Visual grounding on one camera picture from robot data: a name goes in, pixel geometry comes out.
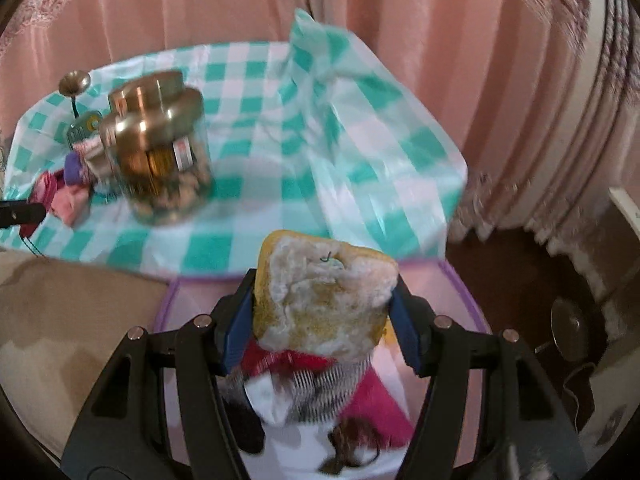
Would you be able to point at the brass trumpet vase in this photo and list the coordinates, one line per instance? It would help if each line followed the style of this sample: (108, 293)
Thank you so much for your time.
(74, 81)

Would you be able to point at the red cloth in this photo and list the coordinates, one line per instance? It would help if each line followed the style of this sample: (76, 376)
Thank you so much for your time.
(265, 357)

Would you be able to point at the yellow sponge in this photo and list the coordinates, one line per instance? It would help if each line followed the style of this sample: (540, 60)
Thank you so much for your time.
(320, 300)

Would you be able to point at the beige cloth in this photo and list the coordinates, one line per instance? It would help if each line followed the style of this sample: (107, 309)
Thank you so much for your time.
(95, 160)

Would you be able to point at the purple box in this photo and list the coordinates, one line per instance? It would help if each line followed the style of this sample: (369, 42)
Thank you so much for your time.
(190, 305)

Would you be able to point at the bright magenta knitted cloth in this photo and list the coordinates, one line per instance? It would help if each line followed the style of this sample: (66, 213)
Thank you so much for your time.
(380, 405)

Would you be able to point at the dark magenta ruffled cloth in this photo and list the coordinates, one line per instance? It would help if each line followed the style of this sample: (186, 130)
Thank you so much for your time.
(45, 187)

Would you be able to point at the pink curtain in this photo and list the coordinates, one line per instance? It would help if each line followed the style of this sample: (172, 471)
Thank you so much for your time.
(450, 60)

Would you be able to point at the teal white checked tablecloth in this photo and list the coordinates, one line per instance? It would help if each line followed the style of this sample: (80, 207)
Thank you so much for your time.
(260, 160)

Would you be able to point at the salmon pink cloth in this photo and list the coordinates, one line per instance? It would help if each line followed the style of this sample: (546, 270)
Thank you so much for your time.
(72, 205)

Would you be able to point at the grey round stand base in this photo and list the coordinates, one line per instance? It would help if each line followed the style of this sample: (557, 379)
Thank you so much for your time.
(567, 320)

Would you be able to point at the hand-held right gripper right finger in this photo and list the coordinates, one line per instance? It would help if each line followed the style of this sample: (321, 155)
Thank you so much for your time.
(405, 332)

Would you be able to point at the glass jar with brass lid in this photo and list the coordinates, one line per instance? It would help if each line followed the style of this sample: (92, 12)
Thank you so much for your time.
(160, 170)

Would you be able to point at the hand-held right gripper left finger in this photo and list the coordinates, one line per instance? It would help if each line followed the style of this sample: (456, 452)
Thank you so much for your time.
(235, 332)

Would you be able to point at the black fuzzy cloth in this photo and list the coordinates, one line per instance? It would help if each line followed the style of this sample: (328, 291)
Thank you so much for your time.
(355, 440)

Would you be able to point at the purple knitted cloth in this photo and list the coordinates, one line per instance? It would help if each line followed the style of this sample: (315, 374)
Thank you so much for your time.
(73, 167)

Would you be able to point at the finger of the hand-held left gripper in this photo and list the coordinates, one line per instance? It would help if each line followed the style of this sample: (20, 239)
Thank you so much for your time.
(20, 214)

